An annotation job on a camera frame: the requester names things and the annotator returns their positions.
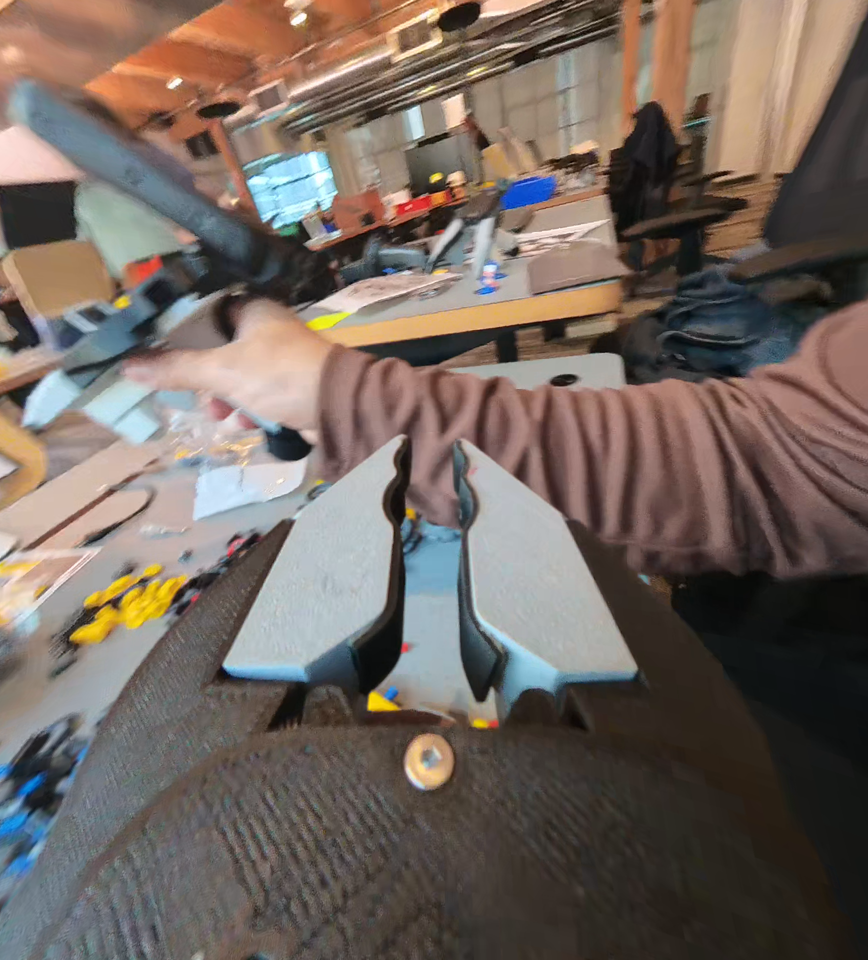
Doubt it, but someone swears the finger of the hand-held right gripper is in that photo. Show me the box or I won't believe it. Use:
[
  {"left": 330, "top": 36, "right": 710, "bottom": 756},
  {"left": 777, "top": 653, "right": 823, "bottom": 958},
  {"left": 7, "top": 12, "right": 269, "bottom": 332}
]
[
  {"left": 82, "top": 378, "right": 165, "bottom": 447},
  {"left": 22, "top": 368, "right": 123, "bottom": 436}
]

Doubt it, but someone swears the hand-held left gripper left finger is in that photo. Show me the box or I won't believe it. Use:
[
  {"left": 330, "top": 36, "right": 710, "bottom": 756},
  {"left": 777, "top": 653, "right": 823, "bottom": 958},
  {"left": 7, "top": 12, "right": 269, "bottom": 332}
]
[{"left": 224, "top": 437, "right": 413, "bottom": 691}]

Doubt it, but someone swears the large crumpled plastic bag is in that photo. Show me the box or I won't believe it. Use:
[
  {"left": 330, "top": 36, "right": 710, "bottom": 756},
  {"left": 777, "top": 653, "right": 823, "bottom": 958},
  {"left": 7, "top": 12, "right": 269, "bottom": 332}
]
[{"left": 191, "top": 455, "right": 311, "bottom": 522}]

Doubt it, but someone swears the pile of blue grey connectors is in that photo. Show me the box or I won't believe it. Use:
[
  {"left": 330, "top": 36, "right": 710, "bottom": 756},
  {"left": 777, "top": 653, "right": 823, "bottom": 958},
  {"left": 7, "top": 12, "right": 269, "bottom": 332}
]
[{"left": 0, "top": 717, "right": 93, "bottom": 919}]

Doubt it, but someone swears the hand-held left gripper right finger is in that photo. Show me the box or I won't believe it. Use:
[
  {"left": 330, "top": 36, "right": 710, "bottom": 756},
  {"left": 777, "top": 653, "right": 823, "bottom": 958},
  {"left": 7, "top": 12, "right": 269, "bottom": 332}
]
[{"left": 452, "top": 440, "right": 642, "bottom": 703}]

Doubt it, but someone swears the person's right forearm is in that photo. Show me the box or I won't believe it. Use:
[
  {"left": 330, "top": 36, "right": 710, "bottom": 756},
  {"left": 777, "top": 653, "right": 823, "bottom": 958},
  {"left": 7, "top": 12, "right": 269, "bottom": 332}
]
[{"left": 314, "top": 255, "right": 868, "bottom": 582}]

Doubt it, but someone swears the yellow and grey brick assembly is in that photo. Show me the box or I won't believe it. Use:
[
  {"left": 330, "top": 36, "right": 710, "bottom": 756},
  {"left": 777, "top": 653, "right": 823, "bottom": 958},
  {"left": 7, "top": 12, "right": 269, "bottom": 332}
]
[{"left": 364, "top": 683, "right": 503, "bottom": 732}]

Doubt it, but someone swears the black office chair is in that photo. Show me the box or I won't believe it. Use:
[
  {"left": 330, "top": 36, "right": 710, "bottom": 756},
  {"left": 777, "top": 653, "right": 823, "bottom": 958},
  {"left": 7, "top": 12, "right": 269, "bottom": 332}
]
[
  {"left": 607, "top": 102, "right": 750, "bottom": 279},
  {"left": 734, "top": 0, "right": 868, "bottom": 286}
]

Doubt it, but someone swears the instruction sign stand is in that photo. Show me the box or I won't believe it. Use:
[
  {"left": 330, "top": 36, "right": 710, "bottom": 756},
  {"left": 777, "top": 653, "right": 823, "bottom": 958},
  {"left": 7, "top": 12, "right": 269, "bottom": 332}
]
[{"left": 0, "top": 383, "right": 48, "bottom": 534}]

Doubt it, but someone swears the printed parts sheet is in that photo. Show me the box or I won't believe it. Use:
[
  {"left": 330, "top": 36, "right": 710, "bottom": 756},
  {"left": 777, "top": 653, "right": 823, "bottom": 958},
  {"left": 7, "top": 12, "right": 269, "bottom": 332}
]
[{"left": 0, "top": 548, "right": 101, "bottom": 631}]

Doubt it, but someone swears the pile of black red pins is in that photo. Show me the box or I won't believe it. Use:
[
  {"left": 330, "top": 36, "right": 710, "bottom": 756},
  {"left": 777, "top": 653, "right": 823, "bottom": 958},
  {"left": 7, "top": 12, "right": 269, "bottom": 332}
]
[{"left": 179, "top": 528, "right": 266, "bottom": 597}]

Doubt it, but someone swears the black cable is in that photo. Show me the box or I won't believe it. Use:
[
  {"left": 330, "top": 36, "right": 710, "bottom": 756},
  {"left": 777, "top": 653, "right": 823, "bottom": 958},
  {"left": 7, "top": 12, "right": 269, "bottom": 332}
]
[{"left": 29, "top": 485, "right": 158, "bottom": 552}]

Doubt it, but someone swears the person's right hand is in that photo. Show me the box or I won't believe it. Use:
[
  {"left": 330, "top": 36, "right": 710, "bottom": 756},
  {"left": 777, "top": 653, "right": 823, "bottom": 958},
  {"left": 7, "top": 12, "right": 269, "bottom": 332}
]
[{"left": 122, "top": 297, "right": 342, "bottom": 439}]

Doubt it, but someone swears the grey desk with wooden edge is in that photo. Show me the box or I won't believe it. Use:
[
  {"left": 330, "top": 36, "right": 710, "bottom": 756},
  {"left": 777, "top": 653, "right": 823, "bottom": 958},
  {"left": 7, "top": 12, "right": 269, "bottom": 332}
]
[{"left": 0, "top": 353, "right": 627, "bottom": 960}]

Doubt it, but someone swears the pile of yellow angled beams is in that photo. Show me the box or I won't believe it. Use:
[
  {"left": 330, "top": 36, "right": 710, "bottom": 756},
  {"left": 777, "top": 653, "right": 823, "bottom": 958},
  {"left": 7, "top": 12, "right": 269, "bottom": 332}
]
[{"left": 67, "top": 563, "right": 191, "bottom": 649}]

